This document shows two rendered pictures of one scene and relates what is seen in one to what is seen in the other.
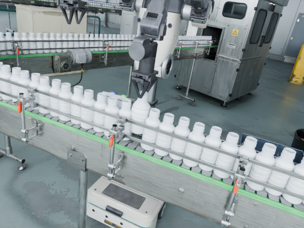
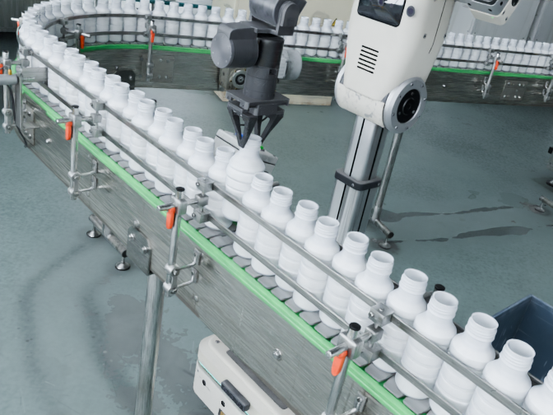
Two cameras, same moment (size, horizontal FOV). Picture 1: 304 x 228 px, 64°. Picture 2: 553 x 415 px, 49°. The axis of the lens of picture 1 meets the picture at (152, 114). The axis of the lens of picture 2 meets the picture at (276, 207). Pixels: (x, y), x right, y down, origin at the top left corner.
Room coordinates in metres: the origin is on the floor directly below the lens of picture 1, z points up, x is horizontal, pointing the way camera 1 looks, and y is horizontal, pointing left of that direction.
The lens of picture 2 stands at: (-0.06, -0.46, 1.61)
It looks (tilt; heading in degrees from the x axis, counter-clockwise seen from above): 27 degrees down; 25
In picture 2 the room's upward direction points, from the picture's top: 11 degrees clockwise
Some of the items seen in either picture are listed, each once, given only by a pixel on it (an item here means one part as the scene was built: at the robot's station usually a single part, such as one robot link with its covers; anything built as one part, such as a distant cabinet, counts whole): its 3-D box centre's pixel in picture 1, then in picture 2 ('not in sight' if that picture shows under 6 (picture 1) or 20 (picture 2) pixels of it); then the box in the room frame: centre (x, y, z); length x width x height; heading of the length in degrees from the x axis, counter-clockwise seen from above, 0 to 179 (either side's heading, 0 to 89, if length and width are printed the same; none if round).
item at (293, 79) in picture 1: (301, 64); not in sight; (7.45, -4.14, 0.55); 0.40 x 0.40 x 1.10; 71
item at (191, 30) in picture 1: (192, 29); not in sight; (4.80, -0.49, 1.22); 0.23 x 0.04 x 0.32; 53
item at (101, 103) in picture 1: (101, 112); (189, 165); (0.93, 0.21, 1.08); 0.06 x 0.06 x 0.17
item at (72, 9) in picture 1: (71, 12); not in sight; (1.14, 0.42, 1.44); 0.07 x 0.07 x 0.09; 71
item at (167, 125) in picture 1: (165, 134); (274, 230); (0.82, -0.06, 1.08); 0.06 x 0.06 x 0.17
